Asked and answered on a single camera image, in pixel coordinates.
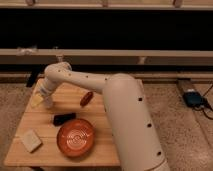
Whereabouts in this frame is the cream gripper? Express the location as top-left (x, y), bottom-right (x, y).
top-left (31, 79), bottom-right (57, 107)

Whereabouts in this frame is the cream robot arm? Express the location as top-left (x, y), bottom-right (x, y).
top-left (31, 62), bottom-right (171, 171)

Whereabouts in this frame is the black rectangular block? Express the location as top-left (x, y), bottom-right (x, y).
top-left (53, 113), bottom-right (76, 126)

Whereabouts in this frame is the beige sponge block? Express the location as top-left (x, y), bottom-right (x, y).
top-left (20, 130), bottom-right (42, 153)

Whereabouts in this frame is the crumpled white paper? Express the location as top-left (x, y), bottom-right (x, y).
top-left (17, 46), bottom-right (37, 56)

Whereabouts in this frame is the red-brown sausage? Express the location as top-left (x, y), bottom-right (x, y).
top-left (80, 91), bottom-right (94, 106)

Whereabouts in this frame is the wooden table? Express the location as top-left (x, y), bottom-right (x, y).
top-left (4, 83), bottom-right (119, 167)

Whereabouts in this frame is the orange ribbed bowl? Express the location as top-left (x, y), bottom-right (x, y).
top-left (57, 119), bottom-right (95, 158)

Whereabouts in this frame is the blue power adapter box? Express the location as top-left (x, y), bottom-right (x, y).
top-left (183, 90), bottom-right (203, 107)

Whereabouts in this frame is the black cable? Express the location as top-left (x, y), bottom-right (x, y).
top-left (194, 83), bottom-right (213, 120)

